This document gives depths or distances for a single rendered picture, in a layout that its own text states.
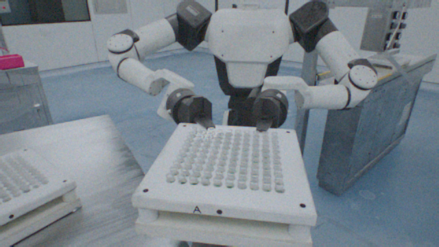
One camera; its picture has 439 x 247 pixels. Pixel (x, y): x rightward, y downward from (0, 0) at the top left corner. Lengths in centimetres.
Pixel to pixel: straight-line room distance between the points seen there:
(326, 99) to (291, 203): 49
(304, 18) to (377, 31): 64
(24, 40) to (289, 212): 537
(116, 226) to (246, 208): 34
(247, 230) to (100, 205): 40
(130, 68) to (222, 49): 31
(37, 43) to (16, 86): 300
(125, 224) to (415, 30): 488
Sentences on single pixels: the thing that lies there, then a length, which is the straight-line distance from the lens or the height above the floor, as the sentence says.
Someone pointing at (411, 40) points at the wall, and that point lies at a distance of 515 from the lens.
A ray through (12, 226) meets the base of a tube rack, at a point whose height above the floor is 85.
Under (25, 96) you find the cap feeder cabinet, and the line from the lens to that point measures 270.
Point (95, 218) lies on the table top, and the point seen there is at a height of 83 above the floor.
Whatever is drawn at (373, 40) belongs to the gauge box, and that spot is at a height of 107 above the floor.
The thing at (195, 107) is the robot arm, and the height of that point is 105.
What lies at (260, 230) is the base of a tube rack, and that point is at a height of 97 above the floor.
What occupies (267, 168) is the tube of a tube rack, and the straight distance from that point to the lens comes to 43.
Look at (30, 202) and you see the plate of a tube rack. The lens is 66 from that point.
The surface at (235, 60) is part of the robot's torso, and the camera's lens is 96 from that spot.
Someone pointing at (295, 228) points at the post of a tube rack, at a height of 99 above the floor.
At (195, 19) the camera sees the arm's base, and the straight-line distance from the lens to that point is 100.
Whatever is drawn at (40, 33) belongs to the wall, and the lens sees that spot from 562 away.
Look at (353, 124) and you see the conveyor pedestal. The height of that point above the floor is 55.
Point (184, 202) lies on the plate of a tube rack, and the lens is 38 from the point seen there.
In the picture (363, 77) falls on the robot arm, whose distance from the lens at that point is 88.
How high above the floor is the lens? 126
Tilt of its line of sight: 24 degrees down
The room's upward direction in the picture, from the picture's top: straight up
